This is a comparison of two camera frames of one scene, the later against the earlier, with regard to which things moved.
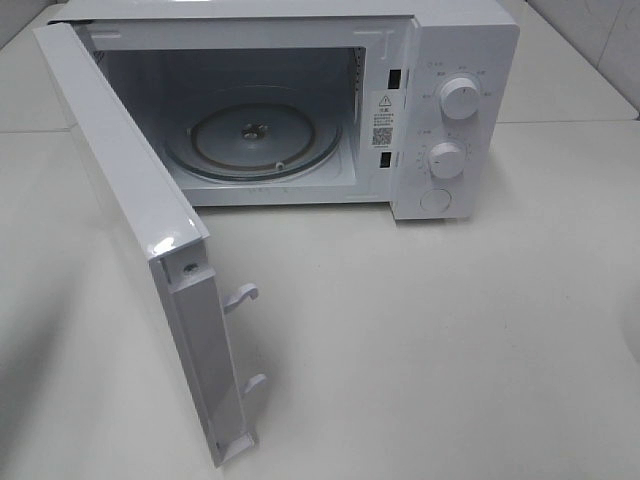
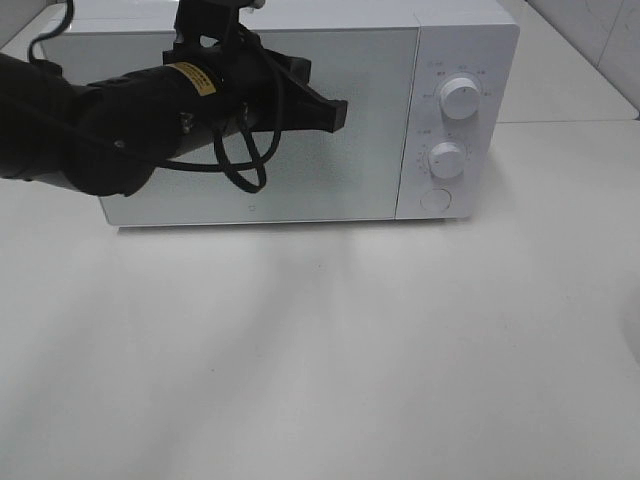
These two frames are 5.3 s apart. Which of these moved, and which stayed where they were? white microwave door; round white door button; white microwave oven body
Moved: white microwave door
Stayed: white microwave oven body; round white door button
